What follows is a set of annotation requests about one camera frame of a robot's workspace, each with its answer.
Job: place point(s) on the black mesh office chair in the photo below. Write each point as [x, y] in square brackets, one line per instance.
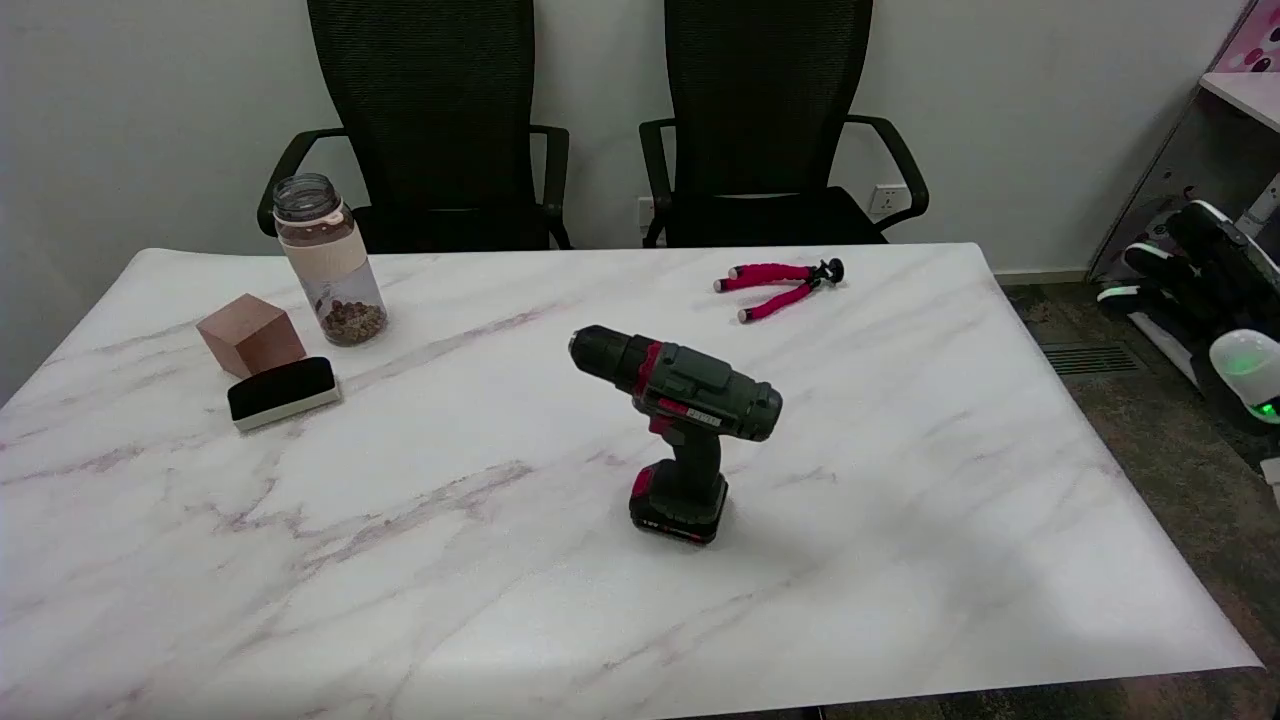
[420, 100]
[765, 100]

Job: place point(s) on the black white board eraser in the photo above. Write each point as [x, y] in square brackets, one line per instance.
[280, 388]

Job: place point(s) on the pink picture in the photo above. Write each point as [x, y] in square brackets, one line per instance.
[1255, 40]

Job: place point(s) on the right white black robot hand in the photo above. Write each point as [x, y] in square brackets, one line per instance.
[1215, 270]

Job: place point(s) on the dark floor vent grille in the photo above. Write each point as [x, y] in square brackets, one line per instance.
[1090, 359]

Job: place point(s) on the brown wooden cube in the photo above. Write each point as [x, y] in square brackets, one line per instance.
[250, 335]

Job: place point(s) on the green red power screwdriver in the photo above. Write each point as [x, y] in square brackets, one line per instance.
[700, 390]

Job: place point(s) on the white desk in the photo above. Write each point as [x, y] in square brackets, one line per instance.
[1250, 95]

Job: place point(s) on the clear bottle with nuts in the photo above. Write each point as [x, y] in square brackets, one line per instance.
[330, 260]

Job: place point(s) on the grey panel with owl print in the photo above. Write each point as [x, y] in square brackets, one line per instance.
[1190, 160]

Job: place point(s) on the pink flexible mini tripod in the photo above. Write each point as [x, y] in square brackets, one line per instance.
[775, 272]

